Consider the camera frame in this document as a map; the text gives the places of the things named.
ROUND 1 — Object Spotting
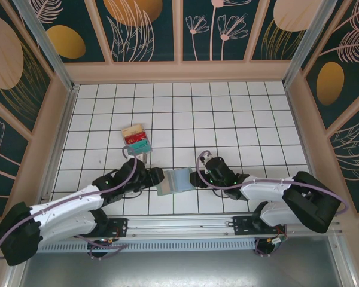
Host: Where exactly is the gold VIP card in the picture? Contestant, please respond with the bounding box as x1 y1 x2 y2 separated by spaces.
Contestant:
121 124 144 135

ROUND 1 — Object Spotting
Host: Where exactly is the aluminium corner post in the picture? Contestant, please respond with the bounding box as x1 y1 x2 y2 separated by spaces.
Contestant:
282 0 348 89
11 0 80 92

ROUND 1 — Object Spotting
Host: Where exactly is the grey slotted cable duct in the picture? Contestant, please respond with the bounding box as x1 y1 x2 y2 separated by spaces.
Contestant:
28 237 258 254

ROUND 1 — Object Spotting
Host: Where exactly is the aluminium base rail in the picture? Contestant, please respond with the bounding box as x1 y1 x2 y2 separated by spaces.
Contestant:
16 212 343 240

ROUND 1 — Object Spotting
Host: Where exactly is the grey metal sheet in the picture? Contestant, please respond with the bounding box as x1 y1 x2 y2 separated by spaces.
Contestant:
5 248 357 287

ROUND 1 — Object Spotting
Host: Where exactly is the red VIP card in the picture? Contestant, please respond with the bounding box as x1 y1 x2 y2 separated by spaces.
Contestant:
123 132 147 144

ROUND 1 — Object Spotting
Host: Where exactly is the teal card with magnetic stripe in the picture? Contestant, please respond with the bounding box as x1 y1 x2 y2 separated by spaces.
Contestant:
126 139 152 152

